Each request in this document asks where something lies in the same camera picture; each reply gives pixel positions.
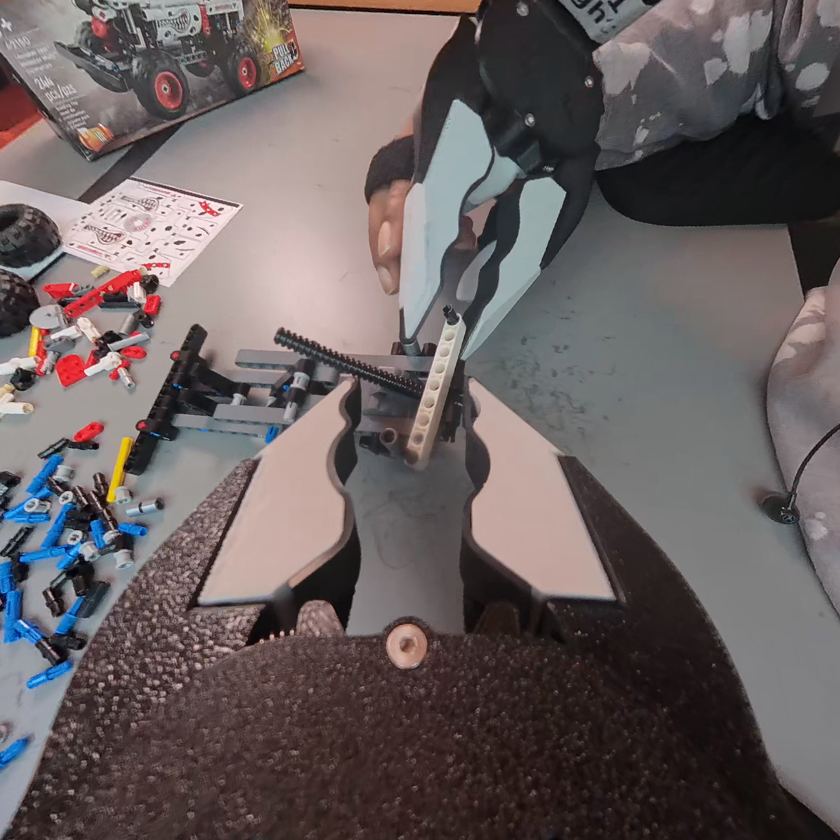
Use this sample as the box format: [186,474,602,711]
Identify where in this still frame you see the grey toy chassis assembly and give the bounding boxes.
[121,323,476,476]

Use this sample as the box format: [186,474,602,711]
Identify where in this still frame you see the white perforated toy beam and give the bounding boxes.
[405,314,466,471]

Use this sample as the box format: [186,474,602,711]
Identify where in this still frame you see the black rubber tyres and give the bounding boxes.
[0,180,89,270]

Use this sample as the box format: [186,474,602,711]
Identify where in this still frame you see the black toy tyre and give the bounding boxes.
[0,268,42,339]
[0,203,63,267]

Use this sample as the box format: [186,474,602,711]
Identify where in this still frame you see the person's right hand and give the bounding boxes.
[367,178,414,296]

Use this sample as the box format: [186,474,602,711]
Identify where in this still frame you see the white sticker sheet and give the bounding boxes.
[62,176,244,288]

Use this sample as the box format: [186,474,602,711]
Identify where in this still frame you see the blue toy pin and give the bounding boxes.
[26,659,75,690]

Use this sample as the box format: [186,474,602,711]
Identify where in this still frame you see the toy truck set box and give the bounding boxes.
[0,0,307,162]

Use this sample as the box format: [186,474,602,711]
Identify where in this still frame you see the black wired earbud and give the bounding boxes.
[760,423,840,526]

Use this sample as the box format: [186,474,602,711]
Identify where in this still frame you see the pile of small toy pins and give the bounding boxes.
[0,420,166,657]

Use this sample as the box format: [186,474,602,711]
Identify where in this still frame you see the wooden board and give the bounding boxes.
[289,0,483,14]

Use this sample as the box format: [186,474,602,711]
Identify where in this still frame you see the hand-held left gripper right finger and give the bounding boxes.
[462,377,618,601]

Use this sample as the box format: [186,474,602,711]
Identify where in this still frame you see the person's right forearm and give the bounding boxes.
[594,0,840,173]

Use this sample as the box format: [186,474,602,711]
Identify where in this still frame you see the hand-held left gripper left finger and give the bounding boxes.
[197,377,362,606]

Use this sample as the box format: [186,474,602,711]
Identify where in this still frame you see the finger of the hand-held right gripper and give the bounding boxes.
[462,177,568,361]
[398,100,496,355]

